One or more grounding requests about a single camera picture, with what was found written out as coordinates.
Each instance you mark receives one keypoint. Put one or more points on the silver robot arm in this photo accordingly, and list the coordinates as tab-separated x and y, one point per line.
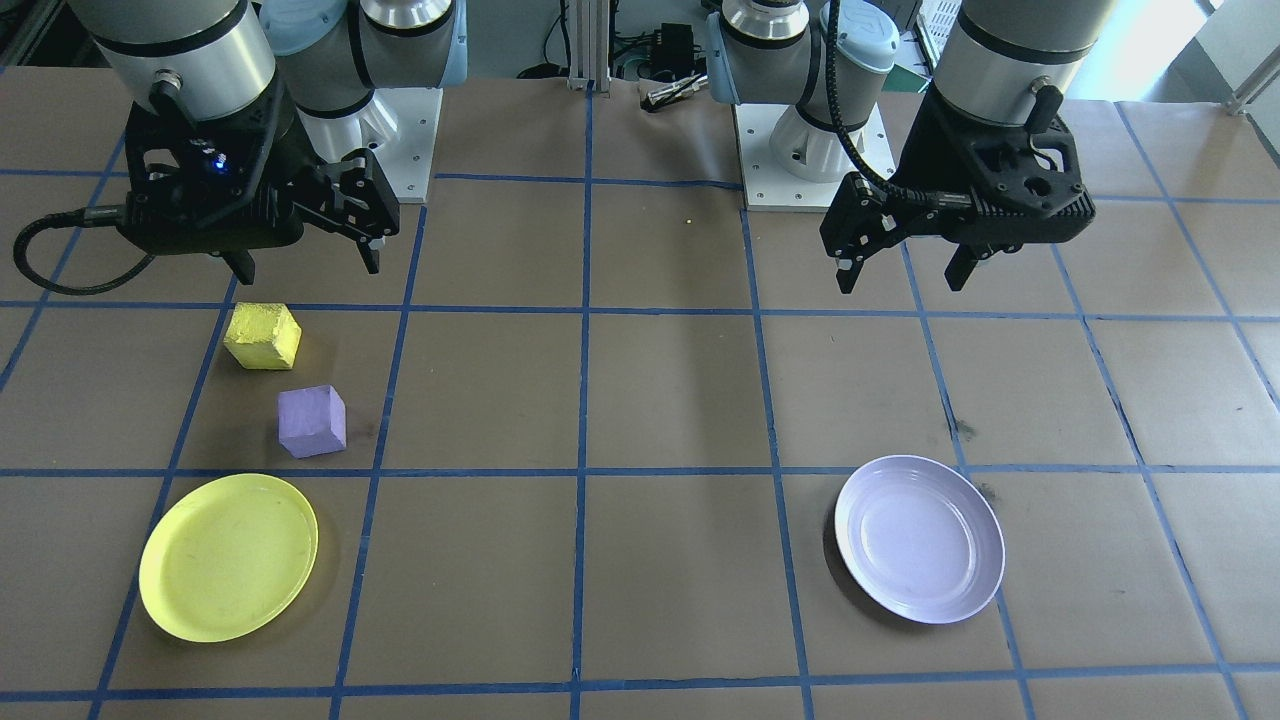
1010	50
180	50

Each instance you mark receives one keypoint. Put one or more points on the slanted metal bar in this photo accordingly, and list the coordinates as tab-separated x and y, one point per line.
1255	92

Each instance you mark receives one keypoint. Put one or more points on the purple foam block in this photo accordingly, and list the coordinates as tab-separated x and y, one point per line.
312	422

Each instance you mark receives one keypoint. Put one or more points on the white perforated bin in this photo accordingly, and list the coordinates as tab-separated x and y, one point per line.
940	25

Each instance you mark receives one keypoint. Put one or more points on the aluminium frame bar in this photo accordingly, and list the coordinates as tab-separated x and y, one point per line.
590	45

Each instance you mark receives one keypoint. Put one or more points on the green flat board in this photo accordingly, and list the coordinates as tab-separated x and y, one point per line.
910	80

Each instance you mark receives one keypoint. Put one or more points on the black electronics box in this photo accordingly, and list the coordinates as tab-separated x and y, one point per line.
675	45

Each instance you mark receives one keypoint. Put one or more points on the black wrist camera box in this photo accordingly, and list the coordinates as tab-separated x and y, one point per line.
200	225
1030	218

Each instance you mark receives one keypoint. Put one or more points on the purple plate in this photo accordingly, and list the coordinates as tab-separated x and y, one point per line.
920	540

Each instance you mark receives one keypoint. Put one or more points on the yellow plate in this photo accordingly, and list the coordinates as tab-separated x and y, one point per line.
230	560

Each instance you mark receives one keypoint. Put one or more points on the yellow foam block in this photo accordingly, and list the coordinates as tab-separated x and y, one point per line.
262	338

